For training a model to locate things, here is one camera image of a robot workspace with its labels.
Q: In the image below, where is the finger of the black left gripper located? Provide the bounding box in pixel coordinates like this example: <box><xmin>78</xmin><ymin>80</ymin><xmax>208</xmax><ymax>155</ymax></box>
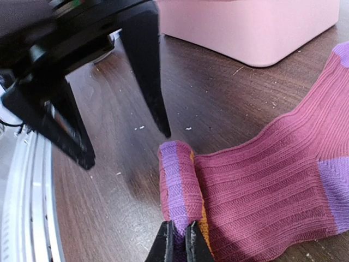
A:
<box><xmin>119</xmin><ymin>1</ymin><xmax>171</xmax><ymax>138</ymax></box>
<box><xmin>1</xmin><ymin>75</ymin><xmax>95</xmax><ymax>170</ymax></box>

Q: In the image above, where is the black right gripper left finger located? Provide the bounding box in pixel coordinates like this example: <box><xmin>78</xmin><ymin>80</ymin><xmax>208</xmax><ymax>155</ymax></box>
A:
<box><xmin>145</xmin><ymin>221</ymin><xmax>175</xmax><ymax>262</ymax></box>

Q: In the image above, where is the pink divided plastic tray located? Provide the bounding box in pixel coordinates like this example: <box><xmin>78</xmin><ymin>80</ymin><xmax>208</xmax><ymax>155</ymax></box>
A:
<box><xmin>157</xmin><ymin>0</ymin><xmax>340</xmax><ymax>68</ymax></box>

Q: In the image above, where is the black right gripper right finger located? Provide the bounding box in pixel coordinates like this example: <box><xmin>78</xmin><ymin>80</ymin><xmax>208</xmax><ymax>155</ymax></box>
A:
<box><xmin>185</xmin><ymin>222</ymin><xmax>214</xmax><ymax>262</ymax></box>

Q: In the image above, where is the aluminium front frame rail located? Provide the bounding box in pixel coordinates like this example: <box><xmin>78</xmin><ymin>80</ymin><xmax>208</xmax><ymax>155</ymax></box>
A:
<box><xmin>1</xmin><ymin>133</ymin><xmax>65</xmax><ymax>261</ymax></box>

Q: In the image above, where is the magenta purple sock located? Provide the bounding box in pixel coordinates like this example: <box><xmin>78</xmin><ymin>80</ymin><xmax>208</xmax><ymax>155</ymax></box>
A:
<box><xmin>158</xmin><ymin>43</ymin><xmax>348</xmax><ymax>261</ymax></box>

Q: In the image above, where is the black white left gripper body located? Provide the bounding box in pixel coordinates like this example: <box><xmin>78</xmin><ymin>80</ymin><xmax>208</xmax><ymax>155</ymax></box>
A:
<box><xmin>1</xmin><ymin>1</ymin><xmax>146</xmax><ymax>78</ymax></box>

